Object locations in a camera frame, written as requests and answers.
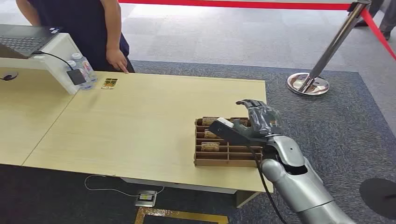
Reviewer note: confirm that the short red barrier belt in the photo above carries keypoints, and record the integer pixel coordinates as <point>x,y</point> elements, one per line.
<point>377,32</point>

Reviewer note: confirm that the person's left hand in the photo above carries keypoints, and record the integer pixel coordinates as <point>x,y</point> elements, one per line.
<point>116,58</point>

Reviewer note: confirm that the black round floor disc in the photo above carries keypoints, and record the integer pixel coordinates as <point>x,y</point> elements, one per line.
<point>379,198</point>

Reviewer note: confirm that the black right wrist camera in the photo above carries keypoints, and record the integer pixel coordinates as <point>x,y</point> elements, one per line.
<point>226,133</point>

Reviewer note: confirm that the person's right forearm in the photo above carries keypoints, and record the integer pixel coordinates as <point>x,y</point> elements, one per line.
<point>28,12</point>

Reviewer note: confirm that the patterned brown card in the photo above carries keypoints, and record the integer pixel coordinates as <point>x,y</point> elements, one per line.
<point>211,134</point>
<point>210,146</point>
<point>209,121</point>
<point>109,83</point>

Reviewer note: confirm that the cardboard card holder box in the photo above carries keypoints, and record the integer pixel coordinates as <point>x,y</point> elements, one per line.
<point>229,154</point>

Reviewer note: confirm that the white desk underside beam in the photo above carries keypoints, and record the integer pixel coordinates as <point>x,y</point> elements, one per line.
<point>179,185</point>

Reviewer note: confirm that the long red barrier belt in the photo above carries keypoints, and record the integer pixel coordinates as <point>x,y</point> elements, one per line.
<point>235,4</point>

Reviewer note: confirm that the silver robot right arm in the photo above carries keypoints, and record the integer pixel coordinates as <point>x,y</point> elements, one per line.
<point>297,185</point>

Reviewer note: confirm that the person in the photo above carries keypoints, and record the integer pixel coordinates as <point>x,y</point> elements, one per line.
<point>77,24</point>

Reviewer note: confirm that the metal floor socket box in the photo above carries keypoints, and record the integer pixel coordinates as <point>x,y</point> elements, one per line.
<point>146,198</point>

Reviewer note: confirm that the clear plastic water bottle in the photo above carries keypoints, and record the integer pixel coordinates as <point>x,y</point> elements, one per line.
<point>84,84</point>
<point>85,66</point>

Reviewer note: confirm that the wooden desk leg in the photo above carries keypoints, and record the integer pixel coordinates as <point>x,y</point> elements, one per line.
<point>246,199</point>

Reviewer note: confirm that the white desk riser shelf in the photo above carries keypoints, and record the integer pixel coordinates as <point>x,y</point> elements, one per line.
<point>58,46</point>

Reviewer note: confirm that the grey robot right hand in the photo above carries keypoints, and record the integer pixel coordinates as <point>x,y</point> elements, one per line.
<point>263,119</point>

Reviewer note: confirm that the grey laptop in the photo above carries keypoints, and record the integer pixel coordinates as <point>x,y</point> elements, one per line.
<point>21,40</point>

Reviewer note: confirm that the black power adapter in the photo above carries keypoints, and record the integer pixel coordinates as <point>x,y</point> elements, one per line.
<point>75,77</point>

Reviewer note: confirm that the person's left forearm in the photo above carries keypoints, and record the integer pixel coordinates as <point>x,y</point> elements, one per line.
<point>112,28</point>

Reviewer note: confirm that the chrome stanchion post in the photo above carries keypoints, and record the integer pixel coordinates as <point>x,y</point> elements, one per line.
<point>334,43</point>

